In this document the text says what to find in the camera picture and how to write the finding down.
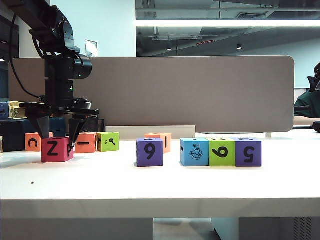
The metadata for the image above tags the black mug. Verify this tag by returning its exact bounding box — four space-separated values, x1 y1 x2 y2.
83 116 106 134

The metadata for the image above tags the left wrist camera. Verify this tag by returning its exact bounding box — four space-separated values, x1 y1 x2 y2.
73 98 93 110

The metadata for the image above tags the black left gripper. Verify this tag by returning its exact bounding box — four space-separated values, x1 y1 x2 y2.
19 98 100 148

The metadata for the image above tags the purple foam block G 5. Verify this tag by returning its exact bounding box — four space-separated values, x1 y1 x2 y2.
231 137 263 168

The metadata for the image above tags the purple foam block 9 D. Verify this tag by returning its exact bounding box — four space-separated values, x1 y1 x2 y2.
136 138 164 168

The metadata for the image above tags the beige partition base bar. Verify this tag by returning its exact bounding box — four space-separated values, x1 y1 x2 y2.
105 125 196 140

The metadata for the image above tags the orange foam block Q 7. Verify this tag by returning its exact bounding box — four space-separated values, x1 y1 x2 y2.
74 133 98 154

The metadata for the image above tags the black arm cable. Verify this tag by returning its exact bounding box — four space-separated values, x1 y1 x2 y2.
9 13 47 101

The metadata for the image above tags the small blue box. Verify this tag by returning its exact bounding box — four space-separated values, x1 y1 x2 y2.
0 102 11 120

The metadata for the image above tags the blue foam block fish I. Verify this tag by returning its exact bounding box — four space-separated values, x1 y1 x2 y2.
179 138 210 167

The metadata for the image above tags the red foam block Z P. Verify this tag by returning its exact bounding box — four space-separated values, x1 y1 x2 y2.
41 136 75 163

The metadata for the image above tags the seated person dark green top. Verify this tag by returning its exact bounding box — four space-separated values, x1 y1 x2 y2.
293 62 320 126

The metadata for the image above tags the orange foam block B C 8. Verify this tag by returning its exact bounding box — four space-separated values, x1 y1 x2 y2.
24 132 54 152

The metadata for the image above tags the green foam block T key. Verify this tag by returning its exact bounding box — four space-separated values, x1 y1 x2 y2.
96 131 120 153

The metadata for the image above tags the gold patterned block box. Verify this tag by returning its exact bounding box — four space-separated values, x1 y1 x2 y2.
8 101 27 120

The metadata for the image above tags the orange foam block xylophone F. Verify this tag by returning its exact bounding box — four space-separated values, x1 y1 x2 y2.
144 132 173 154

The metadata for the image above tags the dark blue case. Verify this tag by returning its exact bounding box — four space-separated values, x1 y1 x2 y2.
0 117 68 152

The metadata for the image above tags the brown desk partition panel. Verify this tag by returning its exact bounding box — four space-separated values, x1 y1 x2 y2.
8 55 295 134

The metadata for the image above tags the white wall sign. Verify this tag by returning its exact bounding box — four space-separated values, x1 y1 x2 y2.
84 39 99 59

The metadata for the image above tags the white ceiling light strip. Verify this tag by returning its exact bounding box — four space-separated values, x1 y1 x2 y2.
134 19 320 28

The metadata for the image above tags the green foam block N 9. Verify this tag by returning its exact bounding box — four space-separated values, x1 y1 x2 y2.
205 137 236 168

